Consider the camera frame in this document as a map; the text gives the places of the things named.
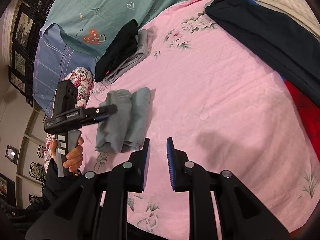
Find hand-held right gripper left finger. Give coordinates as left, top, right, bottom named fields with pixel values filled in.
left=25, top=137, right=151, bottom=240

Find red cloth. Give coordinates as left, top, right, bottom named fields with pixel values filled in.
left=285, top=80, right=320, bottom=150

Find person's left forearm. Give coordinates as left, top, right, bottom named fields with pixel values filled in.
left=41, top=159, right=83, bottom=210

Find teal heart-print pillow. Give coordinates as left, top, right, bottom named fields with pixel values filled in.
left=44, top=0, right=225, bottom=57

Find white panelled cabinet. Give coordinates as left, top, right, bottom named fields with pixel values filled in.
left=0, top=100, right=50, bottom=205

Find black folded pants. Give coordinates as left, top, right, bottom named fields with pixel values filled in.
left=94, top=19, right=139, bottom=83

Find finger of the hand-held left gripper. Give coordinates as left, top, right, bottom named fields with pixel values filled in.
left=84, top=104, right=118, bottom=118
left=86, top=114, right=111, bottom=125

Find navy pants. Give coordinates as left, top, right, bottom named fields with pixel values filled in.
left=205, top=0, right=320, bottom=100

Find round framed ornament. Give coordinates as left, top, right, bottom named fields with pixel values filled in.
left=6, top=145, right=19, bottom=165

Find grey-blue pants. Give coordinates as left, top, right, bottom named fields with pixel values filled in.
left=95, top=87, right=152, bottom=153

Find black framed picture panel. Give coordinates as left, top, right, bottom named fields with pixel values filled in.
left=7, top=0, right=50, bottom=103

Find red floral quilt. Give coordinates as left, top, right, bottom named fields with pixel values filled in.
left=44, top=67, right=94, bottom=175

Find pink floral bedsheet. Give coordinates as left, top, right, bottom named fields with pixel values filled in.
left=45, top=0, right=320, bottom=240

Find grey folded pants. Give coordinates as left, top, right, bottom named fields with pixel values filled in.
left=105, top=29, right=157, bottom=82

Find person's left hand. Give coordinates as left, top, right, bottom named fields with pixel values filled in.
left=49, top=137, right=84, bottom=173

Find blue plaid pillow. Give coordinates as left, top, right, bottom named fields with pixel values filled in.
left=32, top=23, right=100, bottom=113

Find black square ornament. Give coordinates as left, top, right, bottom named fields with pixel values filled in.
left=29, top=162, right=46, bottom=180

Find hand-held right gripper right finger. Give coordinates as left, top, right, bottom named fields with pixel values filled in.
left=166, top=137, right=290, bottom=240

